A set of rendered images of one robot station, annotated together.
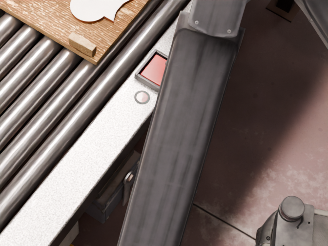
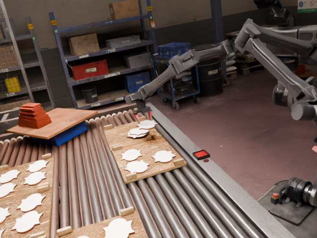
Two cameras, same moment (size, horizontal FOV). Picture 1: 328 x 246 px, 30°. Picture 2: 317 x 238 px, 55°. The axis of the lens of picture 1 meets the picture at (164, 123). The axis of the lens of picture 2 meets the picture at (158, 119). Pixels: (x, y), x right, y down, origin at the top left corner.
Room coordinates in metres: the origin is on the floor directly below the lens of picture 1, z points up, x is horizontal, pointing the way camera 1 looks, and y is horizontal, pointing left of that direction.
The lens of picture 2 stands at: (-0.47, 1.13, 1.76)
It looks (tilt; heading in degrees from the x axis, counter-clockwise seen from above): 20 degrees down; 323
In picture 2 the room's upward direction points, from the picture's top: 9 degrees counter-clockwise
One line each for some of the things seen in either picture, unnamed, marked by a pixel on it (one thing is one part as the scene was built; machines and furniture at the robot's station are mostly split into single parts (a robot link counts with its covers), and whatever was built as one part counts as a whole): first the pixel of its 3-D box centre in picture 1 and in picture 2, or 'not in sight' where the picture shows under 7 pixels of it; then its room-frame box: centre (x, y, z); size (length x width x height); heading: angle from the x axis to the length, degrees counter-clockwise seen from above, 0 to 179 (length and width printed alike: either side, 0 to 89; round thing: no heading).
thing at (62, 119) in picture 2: not in sight; (53, 121); (1.86, 0.41, 1.03); 0.50 x 0.50 x 0.02; 17
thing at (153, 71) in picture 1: (160, 72); (201, 155); (0.66, 0.03, 0.92); 0.06 x 0.06 x 0.01; 67
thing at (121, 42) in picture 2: not in sight; (122, 41); (4.80, -2.25, 1.16); 0.60 x 0.40 x 0.15; 73
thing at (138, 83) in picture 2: not in sight; (137, 80); (4.79, -2.41, 0.32); 0.50 x 0.41 x 0.37; 66
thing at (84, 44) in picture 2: not in sight; (83, 44); (5.11, -1.56, 1.26); 0.49 x 0.38 x 0.34; 77
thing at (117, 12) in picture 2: not in sight; (124, 9); (4.76, -2.39, 1.74); 0.50 x 0.38 x 0.32; 70
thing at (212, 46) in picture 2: not in sight; (205, 70); (3.53, -3.16, 0.44); 0.59 x 0.59 x 0.88
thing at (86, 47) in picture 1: (82, 44); (179, 162); (0.67, 0.19, 0.95); 0.06 x 0.02 x 0.03; 68
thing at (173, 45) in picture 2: not in sight; (174, 50); (3.56, -2.45, 0.96); 0.50 x 0.38 x 0.21; 175
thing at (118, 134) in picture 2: not in sight; (130, 133); (1.29, 0.08, 0.93); 0.41 x 0.35 x 0.02; 157
